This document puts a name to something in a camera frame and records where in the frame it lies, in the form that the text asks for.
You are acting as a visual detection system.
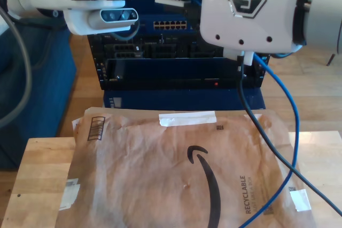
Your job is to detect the blue network cable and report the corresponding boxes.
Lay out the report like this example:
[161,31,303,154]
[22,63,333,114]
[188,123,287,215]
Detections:
[153,0,300,228]

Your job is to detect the black rack server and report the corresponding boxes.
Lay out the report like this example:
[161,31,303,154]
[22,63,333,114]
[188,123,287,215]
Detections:
[101,33,226,59]

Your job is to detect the blue sofa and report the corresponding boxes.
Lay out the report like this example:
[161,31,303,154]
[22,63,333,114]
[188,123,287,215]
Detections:
[0,11,78,171]

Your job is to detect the blue device under rack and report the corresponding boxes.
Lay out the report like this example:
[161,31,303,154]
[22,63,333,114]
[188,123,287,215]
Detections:
[103,89,266,111]

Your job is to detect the brown paper mailer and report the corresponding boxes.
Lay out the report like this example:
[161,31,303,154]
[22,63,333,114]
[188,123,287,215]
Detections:
[55,107,317,228]

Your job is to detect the blue network switch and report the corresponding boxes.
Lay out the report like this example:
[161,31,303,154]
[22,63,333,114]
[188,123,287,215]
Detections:
[97,0,205,35]

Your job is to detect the thin grey camera cable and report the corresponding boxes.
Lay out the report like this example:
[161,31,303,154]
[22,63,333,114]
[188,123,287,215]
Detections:
[111,21,142,41]

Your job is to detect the black rack frame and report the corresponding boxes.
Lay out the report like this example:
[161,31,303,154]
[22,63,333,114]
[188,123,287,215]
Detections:
[88,33,271,91]

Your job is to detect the thick grey cable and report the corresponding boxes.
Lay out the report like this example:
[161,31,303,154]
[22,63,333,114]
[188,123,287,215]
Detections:
[0,6,33,130]

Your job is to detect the black camera cable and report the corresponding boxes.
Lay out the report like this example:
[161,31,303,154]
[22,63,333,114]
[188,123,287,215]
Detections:
[237,56,342,217]

